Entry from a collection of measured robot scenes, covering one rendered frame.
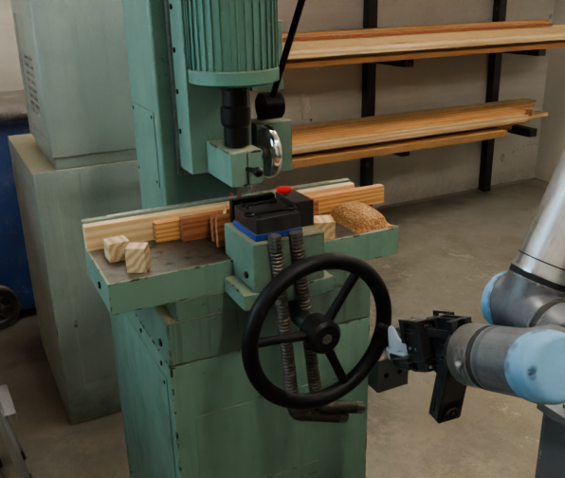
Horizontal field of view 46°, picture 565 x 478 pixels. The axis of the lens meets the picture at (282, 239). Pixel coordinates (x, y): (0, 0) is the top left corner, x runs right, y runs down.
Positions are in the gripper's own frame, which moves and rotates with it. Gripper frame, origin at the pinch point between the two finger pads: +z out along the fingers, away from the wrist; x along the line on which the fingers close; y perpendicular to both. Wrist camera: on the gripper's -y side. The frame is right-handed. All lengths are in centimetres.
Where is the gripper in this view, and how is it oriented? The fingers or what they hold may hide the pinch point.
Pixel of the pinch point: (393, 352)
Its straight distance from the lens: 118.8
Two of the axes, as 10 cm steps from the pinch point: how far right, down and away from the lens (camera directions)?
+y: -1.8, -9.8, -0.3
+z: -4.1, 0.4, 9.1
